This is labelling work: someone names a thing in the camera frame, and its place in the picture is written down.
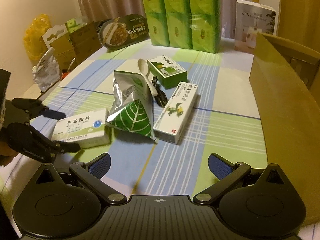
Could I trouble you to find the white ointment box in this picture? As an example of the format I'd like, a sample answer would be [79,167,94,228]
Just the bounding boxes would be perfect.
[153,82,198,144]

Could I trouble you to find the white blue pill box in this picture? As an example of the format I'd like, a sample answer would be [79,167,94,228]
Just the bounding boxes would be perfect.
[52,108,110,148]

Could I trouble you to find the silver green tea pouch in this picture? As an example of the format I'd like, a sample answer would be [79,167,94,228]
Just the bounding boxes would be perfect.
[106,70,156,140]

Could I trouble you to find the crumpled silver bag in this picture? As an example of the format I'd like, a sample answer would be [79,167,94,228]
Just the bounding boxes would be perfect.
[32,47,60,92]

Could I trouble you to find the person's left hand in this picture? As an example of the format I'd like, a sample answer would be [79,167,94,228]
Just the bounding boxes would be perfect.
[0,140,18,166]

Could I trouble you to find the yellow plastic bag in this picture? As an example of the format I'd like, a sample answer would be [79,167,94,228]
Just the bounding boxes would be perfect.
[23,14,52,61]

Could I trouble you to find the white humidifier box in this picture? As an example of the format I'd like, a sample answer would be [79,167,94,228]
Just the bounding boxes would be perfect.
[235,0,276,54]

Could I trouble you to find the dark oval food tray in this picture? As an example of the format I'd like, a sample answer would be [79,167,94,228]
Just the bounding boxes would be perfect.
[99,14,149,50]

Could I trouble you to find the checked tablecloth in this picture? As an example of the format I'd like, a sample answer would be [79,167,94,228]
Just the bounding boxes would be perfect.
[0,36,320,240]

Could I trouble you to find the green tissue multipack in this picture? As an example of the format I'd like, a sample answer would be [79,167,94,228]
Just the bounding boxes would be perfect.
[143,0,220,53]

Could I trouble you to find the white plastic spoon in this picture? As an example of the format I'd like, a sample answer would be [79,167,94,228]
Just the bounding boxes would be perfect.
[138,59,158,96]

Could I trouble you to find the large brown cardboard box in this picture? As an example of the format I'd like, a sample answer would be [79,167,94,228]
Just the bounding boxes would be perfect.
[249,33,319,225]

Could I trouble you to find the wooden door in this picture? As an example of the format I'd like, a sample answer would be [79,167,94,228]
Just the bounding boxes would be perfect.
[252,0,320,55]

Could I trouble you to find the green spray medicine box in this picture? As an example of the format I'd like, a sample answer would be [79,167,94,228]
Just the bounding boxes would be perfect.
[147,55,188,89]

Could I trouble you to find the small brown cardboard boxes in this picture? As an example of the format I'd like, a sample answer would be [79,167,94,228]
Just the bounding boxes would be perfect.
[42,18,101,72]

